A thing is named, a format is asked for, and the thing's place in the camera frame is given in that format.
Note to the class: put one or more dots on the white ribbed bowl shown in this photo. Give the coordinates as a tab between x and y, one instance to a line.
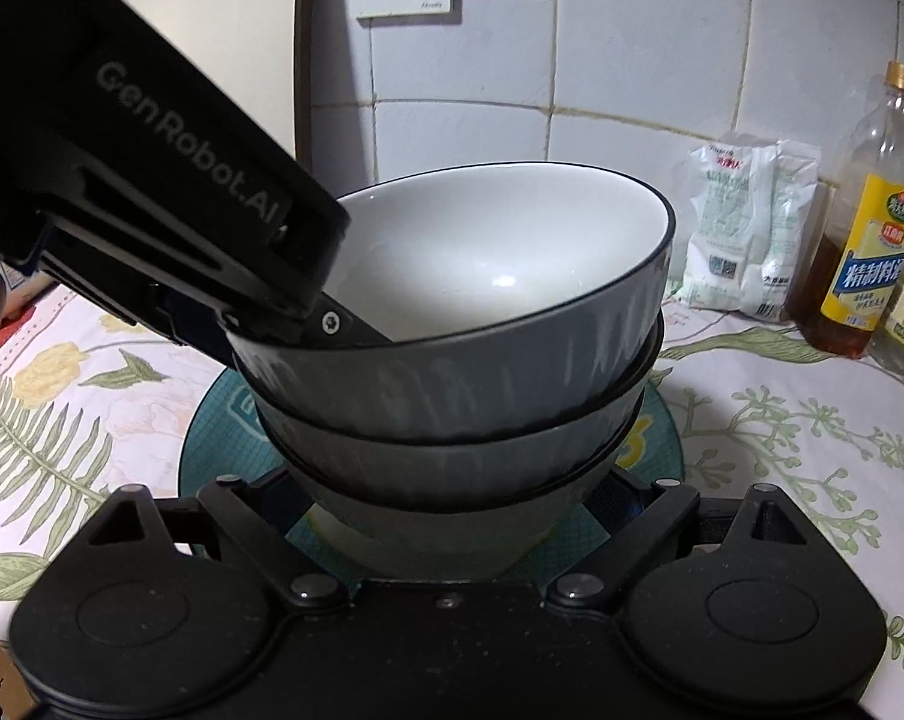
459	472
497	255
452	540

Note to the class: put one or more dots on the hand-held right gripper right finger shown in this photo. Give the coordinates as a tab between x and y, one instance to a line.
647	532

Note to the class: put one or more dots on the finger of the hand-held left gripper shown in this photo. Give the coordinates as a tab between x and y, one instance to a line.
332	322
189	322

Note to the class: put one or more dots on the cooking oil bottle yellow label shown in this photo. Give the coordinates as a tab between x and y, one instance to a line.
865	255

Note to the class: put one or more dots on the floral tablecloth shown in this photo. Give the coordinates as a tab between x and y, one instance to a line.
797	465

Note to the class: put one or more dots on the white cutting board black rim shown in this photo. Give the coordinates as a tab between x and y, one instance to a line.
234	30

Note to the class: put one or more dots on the white seasoning packet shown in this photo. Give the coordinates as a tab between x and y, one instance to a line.
722	232
790	240

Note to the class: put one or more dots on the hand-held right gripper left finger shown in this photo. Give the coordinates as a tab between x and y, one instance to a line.
249	521

